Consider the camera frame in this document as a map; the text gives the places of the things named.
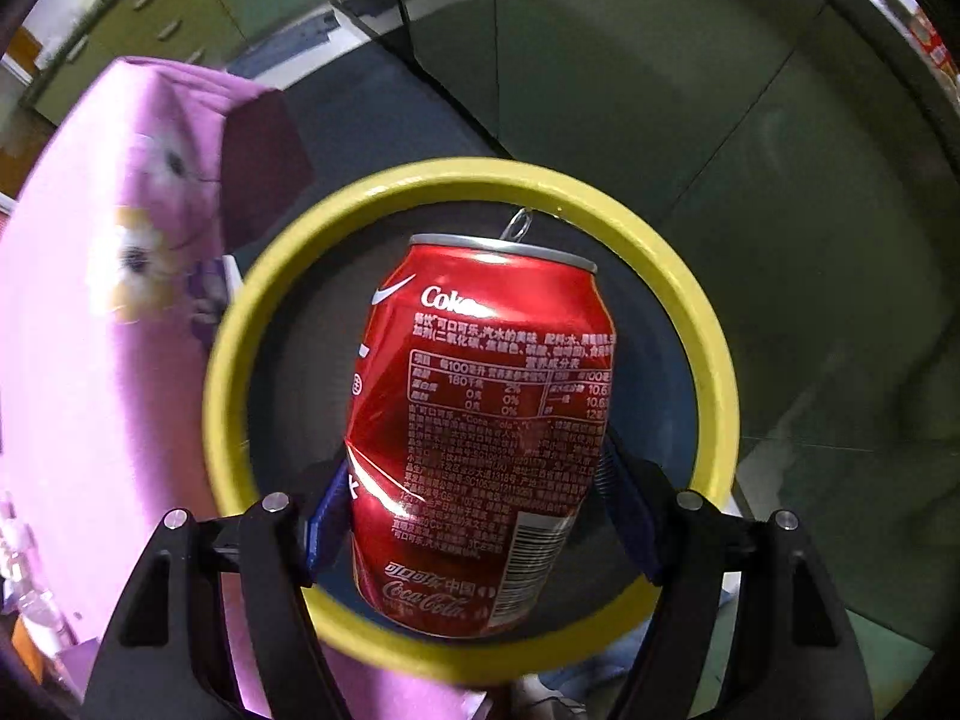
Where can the green kitchen cabinet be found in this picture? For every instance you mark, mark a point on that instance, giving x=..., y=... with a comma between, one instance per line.
x=187, y=7

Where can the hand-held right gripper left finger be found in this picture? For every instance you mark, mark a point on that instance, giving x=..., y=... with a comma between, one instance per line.
x=330, y=519

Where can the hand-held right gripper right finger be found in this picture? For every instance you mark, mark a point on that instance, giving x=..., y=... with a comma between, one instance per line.
x=631, y=511

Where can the person's shoe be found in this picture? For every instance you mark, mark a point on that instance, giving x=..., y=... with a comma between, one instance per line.
x=544, y=699

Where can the yellow-rimmed trash bin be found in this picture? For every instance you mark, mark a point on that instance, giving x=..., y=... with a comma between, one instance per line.
x=465, y=172

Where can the dark red chair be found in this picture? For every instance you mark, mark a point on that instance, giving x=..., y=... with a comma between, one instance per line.
x=262, y=157

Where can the purple floral tablecloth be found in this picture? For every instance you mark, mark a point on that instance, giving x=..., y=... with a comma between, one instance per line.
x=90, y=405

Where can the red packet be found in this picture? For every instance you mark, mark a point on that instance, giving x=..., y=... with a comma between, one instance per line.
x=930, y=41

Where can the red soda can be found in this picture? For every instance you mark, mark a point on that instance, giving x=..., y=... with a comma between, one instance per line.
x=480, y=427

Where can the clear plastic bottle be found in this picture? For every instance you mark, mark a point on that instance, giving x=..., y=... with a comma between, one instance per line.
x=30, y=600

